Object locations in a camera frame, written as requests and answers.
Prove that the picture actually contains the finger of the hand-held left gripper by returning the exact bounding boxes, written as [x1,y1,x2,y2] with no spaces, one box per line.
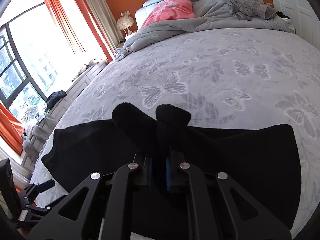
[19,179,56,198]
[25,194,70,212]

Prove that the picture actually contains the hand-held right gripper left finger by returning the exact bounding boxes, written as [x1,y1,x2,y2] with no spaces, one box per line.
[29,152,153,240]

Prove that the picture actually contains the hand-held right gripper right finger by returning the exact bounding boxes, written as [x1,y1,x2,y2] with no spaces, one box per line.
[165,152,292,240]

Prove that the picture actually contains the black pants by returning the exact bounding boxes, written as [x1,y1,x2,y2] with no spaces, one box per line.
[41,102,302,236]

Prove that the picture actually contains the pile of grey cloths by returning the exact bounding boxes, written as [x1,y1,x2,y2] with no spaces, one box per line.
[21,112,54,153]

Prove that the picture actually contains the orange curtain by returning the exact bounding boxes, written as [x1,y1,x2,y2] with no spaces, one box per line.
[44,0,118,63]
[0,102,26,156]

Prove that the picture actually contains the dark blue cloth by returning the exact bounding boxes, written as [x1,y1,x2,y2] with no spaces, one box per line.
[46,91,68,110]

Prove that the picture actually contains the white drawer cabinet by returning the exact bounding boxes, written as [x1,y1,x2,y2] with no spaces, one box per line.
[21,62,108,168]

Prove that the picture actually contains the bed with grey butterfly bedspread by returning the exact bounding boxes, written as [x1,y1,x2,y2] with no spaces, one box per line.
[30,27,320,240]

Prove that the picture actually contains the black framed window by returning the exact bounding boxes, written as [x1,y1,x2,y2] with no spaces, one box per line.
[0,2,77,120]

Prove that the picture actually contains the white feather lamp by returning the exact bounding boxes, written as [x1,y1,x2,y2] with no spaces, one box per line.
[116,15,136,41]

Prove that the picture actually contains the pink pillow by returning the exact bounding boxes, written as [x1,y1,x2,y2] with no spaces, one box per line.
[137,0,198,30]

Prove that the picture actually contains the white sheer curtain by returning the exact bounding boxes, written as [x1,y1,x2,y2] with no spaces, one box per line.
[75,0,121,49]

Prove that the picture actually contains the grey duvet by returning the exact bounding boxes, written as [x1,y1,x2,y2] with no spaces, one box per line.
[114,0,293,61]

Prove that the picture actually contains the crumpled grey garment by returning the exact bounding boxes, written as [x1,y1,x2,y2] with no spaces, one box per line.
[227,0,278,21]

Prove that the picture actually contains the white wardrobe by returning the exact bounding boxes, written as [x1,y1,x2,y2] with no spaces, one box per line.
[266,0,320,46]

